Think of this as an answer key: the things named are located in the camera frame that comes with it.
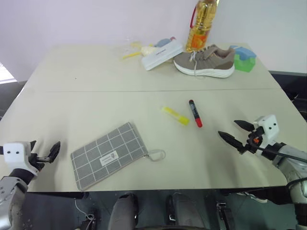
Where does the green plastic container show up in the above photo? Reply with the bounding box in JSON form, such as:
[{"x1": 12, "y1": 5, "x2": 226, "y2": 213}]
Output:
[{"x1": 233, "y1": 54, "x2": 256, "y2": 73}]

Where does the yellow highlighter pen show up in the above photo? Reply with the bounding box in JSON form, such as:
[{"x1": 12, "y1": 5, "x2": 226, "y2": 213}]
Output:
[{"x1": 161, "y1": 106, "x2": 190, "y2": 127}]

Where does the black metal bracket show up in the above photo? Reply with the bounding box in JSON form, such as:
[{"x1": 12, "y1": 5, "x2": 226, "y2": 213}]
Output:
[{"x1": 215, "y1": 202, "x2": 235, "y2": 230}]

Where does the dark rounded grey shape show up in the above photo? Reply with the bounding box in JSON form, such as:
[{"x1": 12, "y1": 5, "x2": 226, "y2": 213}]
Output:
[{"x1": 111, "y1": 193, "x2": 140, "y2": 230}]

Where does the cooking oil bottle, red handle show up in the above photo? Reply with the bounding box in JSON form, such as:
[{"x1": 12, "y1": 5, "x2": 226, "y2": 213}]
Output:
[{"x1": 184, "y1": 0, "x2": 219, "y2": 54}]

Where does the thin white cable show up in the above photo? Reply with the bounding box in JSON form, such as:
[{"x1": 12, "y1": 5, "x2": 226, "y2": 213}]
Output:
[{"x1": 75, "y1": 198, "x2": 97, "y2": 222}]

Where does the taupe sneaker with white sole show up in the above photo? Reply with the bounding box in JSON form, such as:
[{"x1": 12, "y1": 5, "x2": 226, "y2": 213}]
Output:
[{"x1": 173, "y1": 44, "x2": 236, "y2": 79}]

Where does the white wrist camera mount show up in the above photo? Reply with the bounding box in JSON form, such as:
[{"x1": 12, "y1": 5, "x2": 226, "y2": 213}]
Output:
[
  {"x1": 3, "y1": 141, "x2": 40, "y2": 177},
  {"x1": 253, "y1": 115, "x2": 280, "y2": 151}
]

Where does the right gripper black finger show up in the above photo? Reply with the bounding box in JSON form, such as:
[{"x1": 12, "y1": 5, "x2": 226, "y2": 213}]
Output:
[
  {"x1": 218, "y1": 130, "x2": 248, "y2": 154},
  {"x1": 234, "y1": 119, "x2": 255, "y2": 132}
]

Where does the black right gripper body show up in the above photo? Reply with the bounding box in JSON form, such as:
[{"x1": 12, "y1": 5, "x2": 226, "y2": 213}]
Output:
[{"x1": 241, "y1": 126, "x2": 265, "y2": 155}]

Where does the yellow toothbrush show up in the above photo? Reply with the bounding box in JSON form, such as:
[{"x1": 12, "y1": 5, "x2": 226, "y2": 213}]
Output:
[{"x1": 122, "y1": 50, "x2": 142, "y2": 60}]

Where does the black furniture piece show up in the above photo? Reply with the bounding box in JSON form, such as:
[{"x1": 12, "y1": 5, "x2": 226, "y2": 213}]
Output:
[{"x1": 267, "y1": 69, "x2": 307, "y2": 122}]

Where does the grey checked pencil pouch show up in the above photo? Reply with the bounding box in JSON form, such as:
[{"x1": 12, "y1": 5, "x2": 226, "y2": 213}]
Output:
[{"x1": 70, "y1": 121, "x2": 167, "y2": 193}]

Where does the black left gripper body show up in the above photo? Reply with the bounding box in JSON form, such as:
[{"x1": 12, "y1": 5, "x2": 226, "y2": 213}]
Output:
[{"x1": 28, "y1": 152, "x2": 52, "y2": 171}]

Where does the red marker pen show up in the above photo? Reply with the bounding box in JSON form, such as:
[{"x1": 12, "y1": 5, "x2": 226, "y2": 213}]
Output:
[{"x1": 188, "y1": 99, "x2": 203, "y2": 128}]

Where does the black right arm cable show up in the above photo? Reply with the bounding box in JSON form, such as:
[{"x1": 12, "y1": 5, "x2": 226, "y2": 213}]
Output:
[{"x1": 254, "y1": 146, "x2": 307, "y2": 162}]

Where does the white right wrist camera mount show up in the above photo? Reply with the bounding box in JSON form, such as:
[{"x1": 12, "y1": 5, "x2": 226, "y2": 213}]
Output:
[{"x1": 253, "y1": 115, "x2": 280, "y2": 151}]

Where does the pale yellow-white blurry object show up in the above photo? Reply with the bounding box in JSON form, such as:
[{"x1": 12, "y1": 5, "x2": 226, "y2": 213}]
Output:
[{"x1": 140, "y1": 45, "x2": 157, "y2": 57}]

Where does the white shoe under table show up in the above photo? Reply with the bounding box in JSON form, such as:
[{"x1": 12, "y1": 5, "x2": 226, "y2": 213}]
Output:
[{"x1": 236, "y1": 191, "x2": 270, "y2": 204}]

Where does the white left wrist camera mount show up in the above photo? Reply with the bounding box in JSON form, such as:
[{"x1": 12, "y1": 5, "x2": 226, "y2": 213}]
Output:
[{"x1": 3, "y1": 141, "x2": 40, "y2": 177}]

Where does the blue sponge block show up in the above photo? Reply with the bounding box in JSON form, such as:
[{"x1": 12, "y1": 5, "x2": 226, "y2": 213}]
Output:
[{"x1": 230, "y1": 45, "x2": 258, "y2": 62}]

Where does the white rectangular box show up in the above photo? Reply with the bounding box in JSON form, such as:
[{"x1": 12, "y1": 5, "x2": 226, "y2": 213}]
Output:
[{"x1": 141, "y1": 39, "x2": 184, "y2": 71}]

